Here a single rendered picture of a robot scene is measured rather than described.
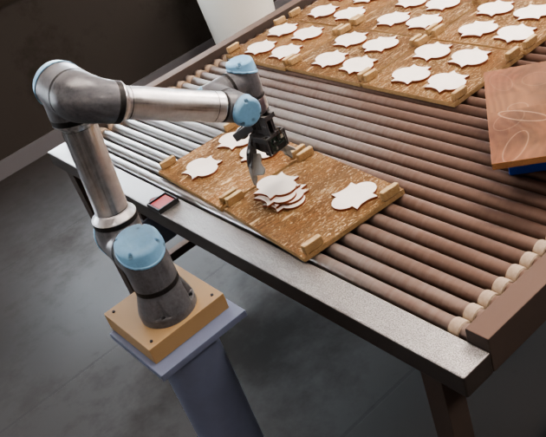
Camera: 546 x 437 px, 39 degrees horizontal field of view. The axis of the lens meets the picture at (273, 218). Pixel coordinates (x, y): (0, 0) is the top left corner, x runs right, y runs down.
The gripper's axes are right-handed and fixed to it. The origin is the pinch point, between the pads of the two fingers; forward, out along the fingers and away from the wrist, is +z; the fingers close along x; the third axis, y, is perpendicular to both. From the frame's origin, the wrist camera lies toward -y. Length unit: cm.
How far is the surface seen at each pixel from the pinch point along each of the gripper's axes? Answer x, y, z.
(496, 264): 1, 71, 10
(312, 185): 6.8, 6.8, 7.9
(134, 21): 161, -339, 50
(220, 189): -5.8, -21.2, 7.8
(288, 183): 1.6, 3.1, 4.5
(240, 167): 5.6, -24.4, 7.9
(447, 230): 7, 53, 10
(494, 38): 100, 8, 7
